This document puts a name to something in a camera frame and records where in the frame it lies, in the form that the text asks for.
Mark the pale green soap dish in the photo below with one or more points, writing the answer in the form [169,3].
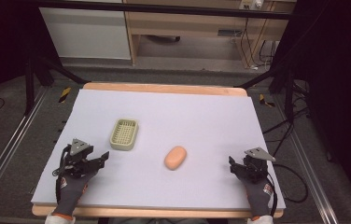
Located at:
[124,134]

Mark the black metal stand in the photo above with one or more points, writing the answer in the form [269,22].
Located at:
[30,84]
[288,90]

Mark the person's left hand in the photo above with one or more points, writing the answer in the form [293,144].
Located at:
[71,191]

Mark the wooden desk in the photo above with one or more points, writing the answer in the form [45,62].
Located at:
[195,25]

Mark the white cabinet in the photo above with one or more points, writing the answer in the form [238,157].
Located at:
[86,34]

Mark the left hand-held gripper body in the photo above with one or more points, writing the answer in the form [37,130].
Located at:
[78,157]

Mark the white table mat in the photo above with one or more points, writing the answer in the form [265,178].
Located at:
[195,124]

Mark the person's right hand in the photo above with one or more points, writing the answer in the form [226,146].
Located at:
[259,197]

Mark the black metal crossbar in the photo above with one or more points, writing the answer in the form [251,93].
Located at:
[164,7]

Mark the metal floor rail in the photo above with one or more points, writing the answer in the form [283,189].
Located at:
[11,146]
[307,168]

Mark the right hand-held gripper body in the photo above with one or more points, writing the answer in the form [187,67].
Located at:
[255,169]

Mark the white power strip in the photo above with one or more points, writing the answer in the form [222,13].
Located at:
[251,4]

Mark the yellow black striped marker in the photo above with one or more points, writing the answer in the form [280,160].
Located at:
[65,95]
[266,101]

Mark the wooden table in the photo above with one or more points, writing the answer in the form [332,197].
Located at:
[164,88]

